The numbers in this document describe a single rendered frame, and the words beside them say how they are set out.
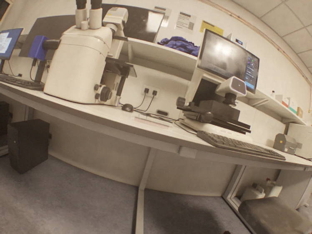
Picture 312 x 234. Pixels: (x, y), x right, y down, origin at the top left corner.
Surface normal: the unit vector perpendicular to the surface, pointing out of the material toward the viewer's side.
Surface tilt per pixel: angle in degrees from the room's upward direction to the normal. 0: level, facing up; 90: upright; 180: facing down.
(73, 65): 91
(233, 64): 93
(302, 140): 90
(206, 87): 117
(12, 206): 0
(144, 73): 90
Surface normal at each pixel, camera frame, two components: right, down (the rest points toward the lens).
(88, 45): 0.43, 0.18
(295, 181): -0.96, -0.27
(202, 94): -0.07, 0.51
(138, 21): 0.08, 0.02
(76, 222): 0.27, -0.96
